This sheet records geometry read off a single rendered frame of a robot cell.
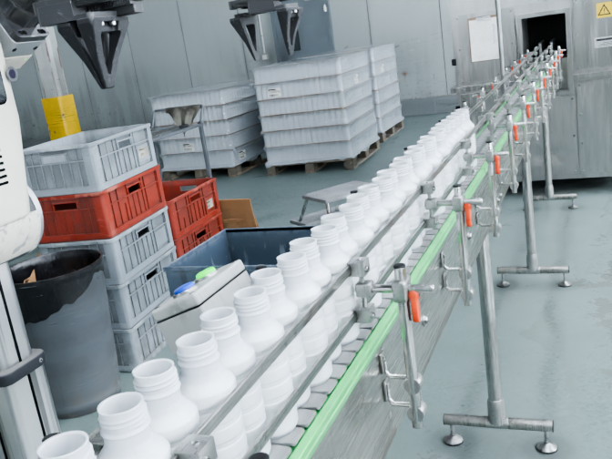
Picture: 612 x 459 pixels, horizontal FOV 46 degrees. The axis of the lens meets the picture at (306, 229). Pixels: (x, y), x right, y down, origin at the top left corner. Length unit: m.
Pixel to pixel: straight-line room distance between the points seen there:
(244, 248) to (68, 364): 1.42
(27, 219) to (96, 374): 1.97
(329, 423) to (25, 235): 0.69
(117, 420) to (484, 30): 5.19
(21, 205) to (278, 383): 0.68
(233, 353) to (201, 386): 0.07
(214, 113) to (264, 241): 6.39
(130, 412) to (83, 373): 2.64
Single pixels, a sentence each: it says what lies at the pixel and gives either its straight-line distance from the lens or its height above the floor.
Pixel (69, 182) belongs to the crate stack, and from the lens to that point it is 3.41.
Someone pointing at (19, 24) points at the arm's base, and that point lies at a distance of 1.46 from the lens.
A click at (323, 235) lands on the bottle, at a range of 0.97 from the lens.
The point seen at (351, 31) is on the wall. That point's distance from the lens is 11.64.
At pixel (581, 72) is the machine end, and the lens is 5.62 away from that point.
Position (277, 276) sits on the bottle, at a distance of 0.82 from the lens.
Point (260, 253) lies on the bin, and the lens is 1.94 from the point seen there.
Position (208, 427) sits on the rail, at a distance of 0.65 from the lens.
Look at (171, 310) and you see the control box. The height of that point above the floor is 1.10.
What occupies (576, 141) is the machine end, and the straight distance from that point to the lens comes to 5.67.
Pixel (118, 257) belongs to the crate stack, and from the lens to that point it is 3.42.
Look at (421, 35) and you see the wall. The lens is 11.36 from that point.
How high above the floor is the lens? 1.42
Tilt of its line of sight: 15 degrees down
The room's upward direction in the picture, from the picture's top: 9 degrees counter-clockwise
